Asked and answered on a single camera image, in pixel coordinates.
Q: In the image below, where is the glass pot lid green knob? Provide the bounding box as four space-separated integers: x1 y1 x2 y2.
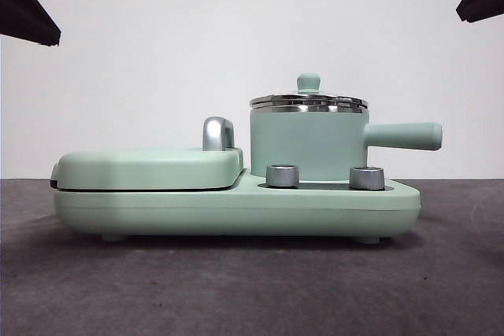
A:
250 72 370 114

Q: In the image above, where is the mint green hinged grill lid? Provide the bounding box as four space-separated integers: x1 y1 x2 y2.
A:
50 146 246 192

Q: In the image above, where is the silver control knob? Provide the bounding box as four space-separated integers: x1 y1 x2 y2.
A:
265 164 301 189
348 165 386 191

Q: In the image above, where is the mint green breakfast machine base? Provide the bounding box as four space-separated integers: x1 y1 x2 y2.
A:
53 168 421 243

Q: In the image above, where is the silver grill lid handle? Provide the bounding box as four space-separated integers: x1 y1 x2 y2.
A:
202 116 238 153

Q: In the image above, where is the mint green pot with handle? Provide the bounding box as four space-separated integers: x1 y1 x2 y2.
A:
250 106 443 181

